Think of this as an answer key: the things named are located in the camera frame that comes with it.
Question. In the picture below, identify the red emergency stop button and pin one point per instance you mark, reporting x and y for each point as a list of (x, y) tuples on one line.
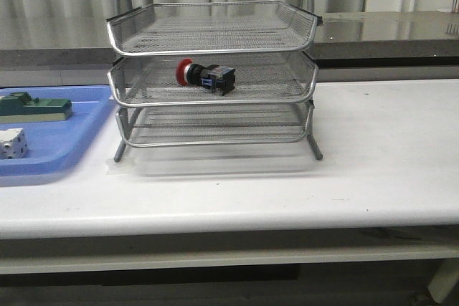
[(213, 77)]

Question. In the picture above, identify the silver mesh tray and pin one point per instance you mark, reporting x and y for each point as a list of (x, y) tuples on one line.
[(178, 125), (210, 28), (263, 77)]

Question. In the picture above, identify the blue plastic tray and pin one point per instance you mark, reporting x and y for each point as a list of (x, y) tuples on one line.
[(58, 145)]

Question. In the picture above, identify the dark back counter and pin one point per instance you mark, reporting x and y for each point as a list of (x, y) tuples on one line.
[(361, 39)]

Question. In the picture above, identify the green terminal block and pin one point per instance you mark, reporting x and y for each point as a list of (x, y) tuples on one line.
[(21, 107)]

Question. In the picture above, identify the white grey metal block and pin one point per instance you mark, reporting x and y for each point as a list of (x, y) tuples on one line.
[(13, 143)]

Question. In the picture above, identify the white table leg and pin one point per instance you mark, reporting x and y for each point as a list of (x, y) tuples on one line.
[(444, 280)]

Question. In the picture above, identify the grey metal rack frame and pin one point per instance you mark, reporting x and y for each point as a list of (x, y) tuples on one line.
[(309, 137)]

